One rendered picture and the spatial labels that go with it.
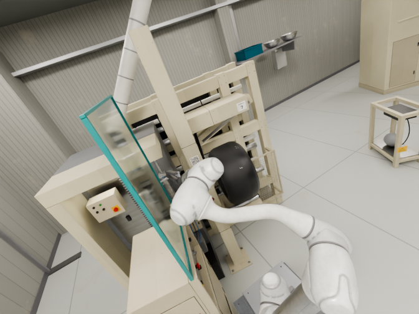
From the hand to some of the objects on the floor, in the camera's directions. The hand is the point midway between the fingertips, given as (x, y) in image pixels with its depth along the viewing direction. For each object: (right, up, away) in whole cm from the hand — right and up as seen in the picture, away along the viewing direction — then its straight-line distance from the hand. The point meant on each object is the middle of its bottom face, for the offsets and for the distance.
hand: (168, 192), depth 107 cm
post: (+57, -106, +136) cm, 181 cm away
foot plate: (+57, -106, +136) cm, 181 cm away
